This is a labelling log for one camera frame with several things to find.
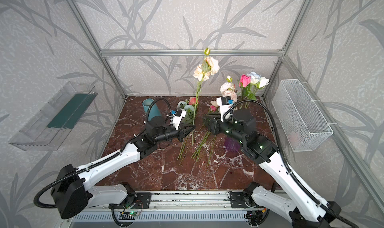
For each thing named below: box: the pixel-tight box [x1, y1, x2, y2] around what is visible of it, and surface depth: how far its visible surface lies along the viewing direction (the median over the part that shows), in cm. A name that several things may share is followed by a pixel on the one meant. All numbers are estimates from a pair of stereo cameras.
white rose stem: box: [245, 72, 270, 109], surface depth 70 cm
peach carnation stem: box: [220, 75, 238, 103], surface depth 74 cm
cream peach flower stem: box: [191, 48, 221, 146], surface depth 60 cm
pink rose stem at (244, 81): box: [239, 74, 251, 109], surface depth 69 cm
